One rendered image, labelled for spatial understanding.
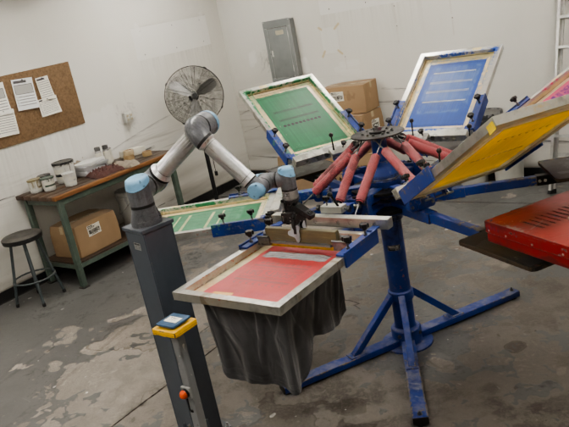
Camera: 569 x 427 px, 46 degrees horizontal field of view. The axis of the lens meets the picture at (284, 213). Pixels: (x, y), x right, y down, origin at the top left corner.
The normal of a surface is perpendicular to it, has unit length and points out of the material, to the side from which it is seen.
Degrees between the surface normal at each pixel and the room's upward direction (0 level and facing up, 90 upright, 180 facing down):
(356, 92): 89
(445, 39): 90
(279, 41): 90
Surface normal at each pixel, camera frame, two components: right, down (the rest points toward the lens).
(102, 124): 0.80, 0.03
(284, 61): -0.57, 0.34
